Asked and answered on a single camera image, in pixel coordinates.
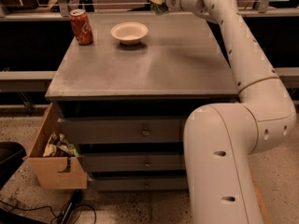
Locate open wooden side drawer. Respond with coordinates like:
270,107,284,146
28,105,87,189

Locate top grey drawer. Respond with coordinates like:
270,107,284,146
58,119,184,144

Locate grey drawer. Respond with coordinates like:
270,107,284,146
89,176,188,191
78,152,185,173
58,119,184,144

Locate black cable on floor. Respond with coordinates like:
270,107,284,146
0,199,98,224

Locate black object at left edge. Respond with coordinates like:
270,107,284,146
0,142,26,189

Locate green soda can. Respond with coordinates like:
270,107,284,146
150,3,168,15

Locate grey drawer cabinet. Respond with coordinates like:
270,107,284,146
46,13,237,179

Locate snack bags in drawer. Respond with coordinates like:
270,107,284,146
43,132,78,157

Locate orange soda can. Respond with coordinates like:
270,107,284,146
69,9,93,45

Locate white paper bowl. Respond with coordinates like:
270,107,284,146
111,22,149,46

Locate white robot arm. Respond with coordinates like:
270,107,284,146
150,0,296,224

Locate middle grey drawer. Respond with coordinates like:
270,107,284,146
78,152,185,173

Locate bottom grey drawer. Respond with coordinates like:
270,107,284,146
89,176,188,191

